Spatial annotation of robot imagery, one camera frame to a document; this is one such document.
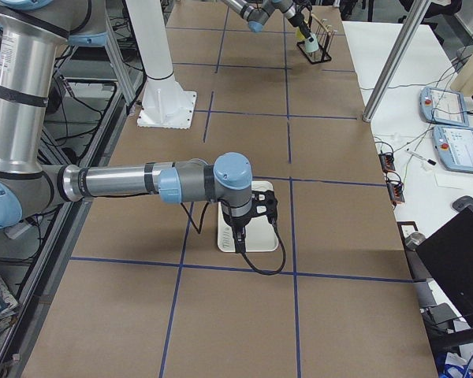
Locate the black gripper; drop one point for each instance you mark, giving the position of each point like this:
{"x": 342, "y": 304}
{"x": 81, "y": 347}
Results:
{"x": 237, "y": 224}
{"x": 302, "y": 24}

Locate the light green plastic cup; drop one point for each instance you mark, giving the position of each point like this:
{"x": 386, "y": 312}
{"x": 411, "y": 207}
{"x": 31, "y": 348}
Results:
{"x": 311, "y": 44}

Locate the yellow plastic cup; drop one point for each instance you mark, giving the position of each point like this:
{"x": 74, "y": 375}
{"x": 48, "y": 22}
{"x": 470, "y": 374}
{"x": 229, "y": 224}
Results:
{"x": 299, "y": 35}

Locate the cream bear print tray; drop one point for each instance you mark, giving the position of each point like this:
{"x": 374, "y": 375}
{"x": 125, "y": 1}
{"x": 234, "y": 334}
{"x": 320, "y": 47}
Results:
{"x": 259, "y": 235}

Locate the upper blue teach pendant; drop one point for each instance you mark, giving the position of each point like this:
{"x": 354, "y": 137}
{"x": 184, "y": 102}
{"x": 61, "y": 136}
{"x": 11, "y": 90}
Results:
{"x": 441, "y": 106}

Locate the blue teach pendant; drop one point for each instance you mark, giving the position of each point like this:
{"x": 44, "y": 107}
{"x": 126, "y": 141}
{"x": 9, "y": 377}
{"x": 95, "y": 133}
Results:
{"x": 441, "y": 106}
{"x": 454, "y": 145}

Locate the silver metal cylinder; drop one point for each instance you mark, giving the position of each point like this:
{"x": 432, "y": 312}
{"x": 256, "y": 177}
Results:
{"x": 413, "y": 240}

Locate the lower blue teach pendant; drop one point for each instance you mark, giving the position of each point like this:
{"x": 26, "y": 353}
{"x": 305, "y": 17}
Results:
{"x": 454, "y": 145}

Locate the black computer monitor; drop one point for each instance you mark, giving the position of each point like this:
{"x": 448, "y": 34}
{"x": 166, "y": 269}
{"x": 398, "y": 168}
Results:
{"x": 448, "y": 257}

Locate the black wire cup rack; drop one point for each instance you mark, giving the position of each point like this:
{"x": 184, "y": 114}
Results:
{"x": 324, "y": 32}

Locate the silver aluminium frame post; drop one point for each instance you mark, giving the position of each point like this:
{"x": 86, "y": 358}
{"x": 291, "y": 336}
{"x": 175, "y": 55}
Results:
{"x": 404, "y": 38}

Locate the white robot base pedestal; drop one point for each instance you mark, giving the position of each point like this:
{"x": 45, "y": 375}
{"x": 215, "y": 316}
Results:
{"x": 165, "y": 104}

